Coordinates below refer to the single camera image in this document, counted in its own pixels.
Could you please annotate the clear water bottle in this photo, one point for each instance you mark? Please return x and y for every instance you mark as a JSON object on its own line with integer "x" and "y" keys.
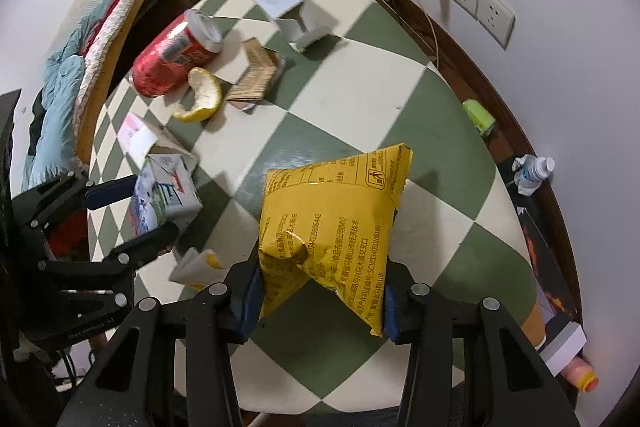
{"x": 535, "y": 172}

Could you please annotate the black book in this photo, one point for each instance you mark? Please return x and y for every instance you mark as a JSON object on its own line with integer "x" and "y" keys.
{"x": 545, "y": 257}

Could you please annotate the red soda can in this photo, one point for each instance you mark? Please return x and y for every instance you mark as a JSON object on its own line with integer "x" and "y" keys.
{"x": 160, "y": 62}

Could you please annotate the patterned white bed sheet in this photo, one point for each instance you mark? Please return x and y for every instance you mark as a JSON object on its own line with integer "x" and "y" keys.
{"x": 102, "y": 52}

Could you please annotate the light blue duvet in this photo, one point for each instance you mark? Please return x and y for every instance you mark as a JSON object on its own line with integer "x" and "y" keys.
{"x": 55, "y": 107}

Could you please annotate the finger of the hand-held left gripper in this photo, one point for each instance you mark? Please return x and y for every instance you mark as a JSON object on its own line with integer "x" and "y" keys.
{"x": 112, "y": 193}
{"x": 145, "y": 243}

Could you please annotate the white flat box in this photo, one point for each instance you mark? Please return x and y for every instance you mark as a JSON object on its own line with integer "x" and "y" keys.
{"x": 567, "y": 342}

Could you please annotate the yellow citrus peel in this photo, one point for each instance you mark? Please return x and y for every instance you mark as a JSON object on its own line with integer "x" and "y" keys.
{"x": 210, "y": 92}

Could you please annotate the brown cardboard piece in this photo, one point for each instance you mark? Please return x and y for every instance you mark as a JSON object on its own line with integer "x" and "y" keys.
{"x": 255, "y": 77}

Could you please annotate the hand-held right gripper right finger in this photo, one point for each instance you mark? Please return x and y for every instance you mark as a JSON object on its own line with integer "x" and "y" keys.
{"x": 392, "y": 314}

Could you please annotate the white pink paper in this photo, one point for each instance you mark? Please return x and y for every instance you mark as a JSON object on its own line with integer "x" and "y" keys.
{"x": 137, "y": 139}

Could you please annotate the yellow snack bag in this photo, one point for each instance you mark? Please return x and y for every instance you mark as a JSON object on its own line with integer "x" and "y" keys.
{"x": 325, "y": 217}

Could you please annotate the green white checkered tablecloth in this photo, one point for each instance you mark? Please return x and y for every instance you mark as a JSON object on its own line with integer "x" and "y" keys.
{"x": 350, "y": 97}

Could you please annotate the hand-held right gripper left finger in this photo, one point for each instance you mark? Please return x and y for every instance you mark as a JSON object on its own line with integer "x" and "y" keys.
{"x": 247, "y": 307}

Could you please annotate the white open paper box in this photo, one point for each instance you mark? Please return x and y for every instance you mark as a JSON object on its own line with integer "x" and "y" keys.
{"x": 315, "y": 19}

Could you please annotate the white yellow wrapper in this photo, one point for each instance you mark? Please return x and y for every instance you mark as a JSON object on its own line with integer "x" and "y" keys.
{"x": 197, "y": 269}

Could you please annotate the orange capped bottle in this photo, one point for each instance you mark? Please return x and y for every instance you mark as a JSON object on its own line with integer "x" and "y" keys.
{"x": 580, "y": 377}

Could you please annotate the bed with red sheet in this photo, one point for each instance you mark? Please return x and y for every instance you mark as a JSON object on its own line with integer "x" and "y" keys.
{"x": 107, "y": 14}

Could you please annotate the blue white milk carton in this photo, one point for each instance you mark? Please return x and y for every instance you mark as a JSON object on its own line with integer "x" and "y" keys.
{"x": 165, "y": 194}

